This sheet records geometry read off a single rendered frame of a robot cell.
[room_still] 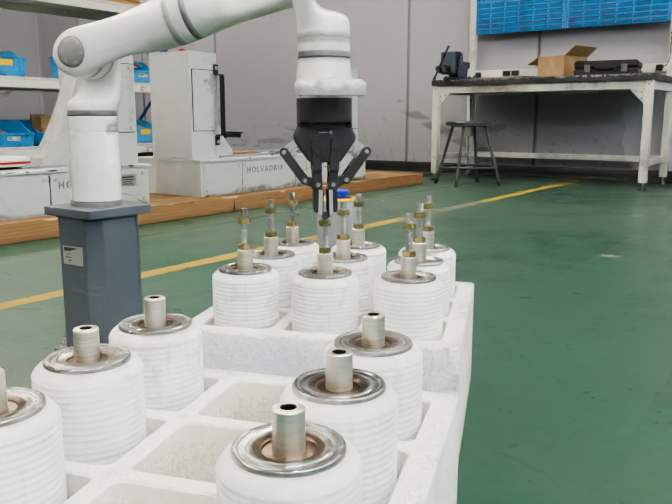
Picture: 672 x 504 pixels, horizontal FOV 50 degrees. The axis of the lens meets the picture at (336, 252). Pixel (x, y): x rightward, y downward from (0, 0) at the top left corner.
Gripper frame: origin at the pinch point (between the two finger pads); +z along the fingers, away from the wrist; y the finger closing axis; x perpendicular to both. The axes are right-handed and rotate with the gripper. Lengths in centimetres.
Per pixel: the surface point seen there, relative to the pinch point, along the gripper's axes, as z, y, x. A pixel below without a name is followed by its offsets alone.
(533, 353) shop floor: 35, -47, -34
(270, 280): 10.9, 7.7, -0.9
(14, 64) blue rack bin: -53, 174, -499
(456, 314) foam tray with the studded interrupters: 17.2, -19.8, -1.5
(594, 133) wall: 1, -268, -435
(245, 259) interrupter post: 8.3, 11.0, -3.2
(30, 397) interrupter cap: 10, 28, 43
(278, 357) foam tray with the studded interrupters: 20.1, 7.1, 5.5
